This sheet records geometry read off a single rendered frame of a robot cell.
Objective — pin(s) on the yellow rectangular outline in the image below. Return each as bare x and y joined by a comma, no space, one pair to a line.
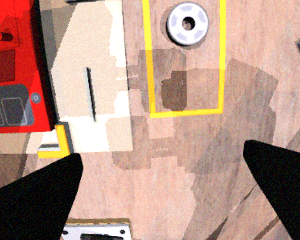
149,59

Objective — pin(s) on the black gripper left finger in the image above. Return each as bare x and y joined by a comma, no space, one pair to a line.
36,207

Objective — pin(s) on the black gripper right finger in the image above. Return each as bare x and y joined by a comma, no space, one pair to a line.
277,172

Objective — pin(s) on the black and grey wheel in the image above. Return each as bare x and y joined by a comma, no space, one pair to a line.
198,19

